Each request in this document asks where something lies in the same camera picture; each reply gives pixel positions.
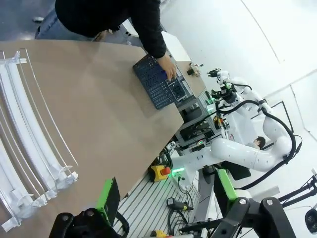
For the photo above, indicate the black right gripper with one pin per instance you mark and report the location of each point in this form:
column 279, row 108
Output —
column 225, row 89

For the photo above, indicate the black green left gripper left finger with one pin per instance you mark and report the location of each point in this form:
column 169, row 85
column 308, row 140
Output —
column 109, row 203

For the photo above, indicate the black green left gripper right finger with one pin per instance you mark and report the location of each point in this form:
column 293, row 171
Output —
column 226, row 188

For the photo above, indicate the blue Pocari Sweat can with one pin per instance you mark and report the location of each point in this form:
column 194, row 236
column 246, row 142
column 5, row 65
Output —
column 163, row 72

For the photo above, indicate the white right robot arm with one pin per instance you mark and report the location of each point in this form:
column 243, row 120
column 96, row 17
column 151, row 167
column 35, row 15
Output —
column 237, row 151

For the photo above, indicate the person's left forearm black sleeve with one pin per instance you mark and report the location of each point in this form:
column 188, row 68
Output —
column 154, row 39

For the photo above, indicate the white plastic dispenser pusher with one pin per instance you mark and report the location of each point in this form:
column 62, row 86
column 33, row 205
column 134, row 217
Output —
column 24, row 198
column 65, row 171

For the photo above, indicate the white can dispenser rack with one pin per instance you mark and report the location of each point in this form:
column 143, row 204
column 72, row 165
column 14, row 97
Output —
column 22, row 116

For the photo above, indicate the person's left hand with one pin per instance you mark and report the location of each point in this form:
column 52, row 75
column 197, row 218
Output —
column 169, row 68

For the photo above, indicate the person's right hand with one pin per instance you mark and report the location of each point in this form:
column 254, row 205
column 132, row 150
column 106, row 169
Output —
column 100, row 36

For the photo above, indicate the brown side table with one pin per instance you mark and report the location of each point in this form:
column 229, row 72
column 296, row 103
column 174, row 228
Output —
column 193, row 81

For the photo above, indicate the small toy figures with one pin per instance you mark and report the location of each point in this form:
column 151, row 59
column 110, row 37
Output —
column 194, row 70

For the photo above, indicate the black yellow handheld tool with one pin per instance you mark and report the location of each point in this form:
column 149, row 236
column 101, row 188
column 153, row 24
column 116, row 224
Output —
column 177, row 203

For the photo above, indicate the black-haired background person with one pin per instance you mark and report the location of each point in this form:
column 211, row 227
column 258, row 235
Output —
column 258, row 143

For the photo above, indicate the yellow emergency stop box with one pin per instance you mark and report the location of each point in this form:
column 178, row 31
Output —
column 159, row 173
column 158, row 234

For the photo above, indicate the white table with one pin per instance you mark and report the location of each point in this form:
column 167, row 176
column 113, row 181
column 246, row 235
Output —
column 174, row 47

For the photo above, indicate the large grey plastic basket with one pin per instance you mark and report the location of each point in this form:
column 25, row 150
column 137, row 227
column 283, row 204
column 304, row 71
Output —
column 154, row 84

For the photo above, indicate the person torso in black jacket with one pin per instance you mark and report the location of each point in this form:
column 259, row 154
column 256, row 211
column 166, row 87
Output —
column 99, row 15

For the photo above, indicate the aluminium frame equipment rack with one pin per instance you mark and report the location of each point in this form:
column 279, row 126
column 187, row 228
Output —
column 193, row 121

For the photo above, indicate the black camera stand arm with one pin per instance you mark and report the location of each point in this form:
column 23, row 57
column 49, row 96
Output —
column 302, row 191

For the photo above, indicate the black round camera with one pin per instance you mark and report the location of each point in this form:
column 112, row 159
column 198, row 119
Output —
column 311, row 219

